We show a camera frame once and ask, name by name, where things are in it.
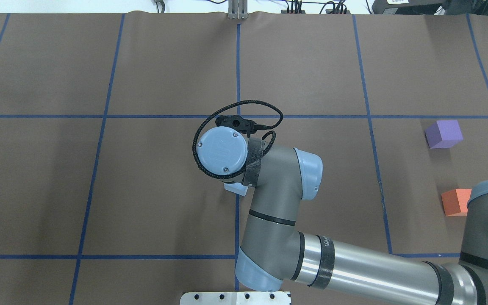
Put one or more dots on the light blue foam block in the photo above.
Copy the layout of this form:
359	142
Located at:
236	188

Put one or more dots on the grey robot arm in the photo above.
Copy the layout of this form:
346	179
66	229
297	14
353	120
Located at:
273	250

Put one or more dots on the purple foam block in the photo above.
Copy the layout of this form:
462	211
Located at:
443	134

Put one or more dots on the orange foam block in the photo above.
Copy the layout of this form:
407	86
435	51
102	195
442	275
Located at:
455	202

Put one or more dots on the brown paper table mat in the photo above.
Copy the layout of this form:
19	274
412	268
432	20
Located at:
101	201

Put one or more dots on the black device on back edge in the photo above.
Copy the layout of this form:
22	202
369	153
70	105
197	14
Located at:
429	7

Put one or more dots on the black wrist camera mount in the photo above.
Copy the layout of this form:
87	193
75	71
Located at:
238	123

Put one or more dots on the grey metal clamp bracket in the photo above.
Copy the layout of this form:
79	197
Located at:
237	9

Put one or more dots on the white metal base plate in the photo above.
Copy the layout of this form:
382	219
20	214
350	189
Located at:
237	298

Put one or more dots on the black and red cable plugs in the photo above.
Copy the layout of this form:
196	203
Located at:
320	7

